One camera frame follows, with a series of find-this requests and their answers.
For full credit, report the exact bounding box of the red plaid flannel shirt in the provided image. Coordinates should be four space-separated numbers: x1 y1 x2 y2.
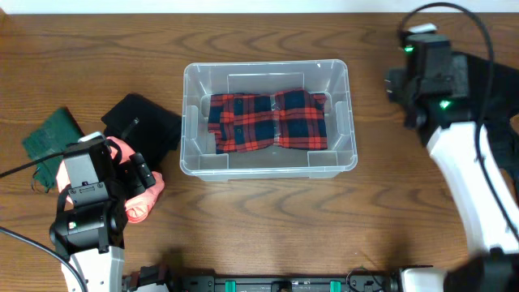
208 88 328 154

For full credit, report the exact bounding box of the clear plastic storage bin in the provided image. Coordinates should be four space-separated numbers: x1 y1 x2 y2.
180 59 358 182

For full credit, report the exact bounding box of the black cloth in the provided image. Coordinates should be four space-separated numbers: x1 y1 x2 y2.
101 93 182 169

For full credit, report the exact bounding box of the large black garment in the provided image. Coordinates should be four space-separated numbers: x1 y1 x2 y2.
454 52 518 187

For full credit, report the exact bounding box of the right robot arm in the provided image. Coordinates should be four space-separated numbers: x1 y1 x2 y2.
385 32 518 291

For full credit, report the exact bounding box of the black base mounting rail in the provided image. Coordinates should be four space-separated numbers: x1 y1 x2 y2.
122 265 403 292

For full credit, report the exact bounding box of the dark green cloth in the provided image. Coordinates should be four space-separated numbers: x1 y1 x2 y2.
22 107 84 192

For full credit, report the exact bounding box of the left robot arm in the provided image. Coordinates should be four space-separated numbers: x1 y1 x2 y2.
49 137 156 292

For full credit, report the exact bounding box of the salmon pink garment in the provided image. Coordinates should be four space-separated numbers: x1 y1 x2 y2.
56 136 165 224

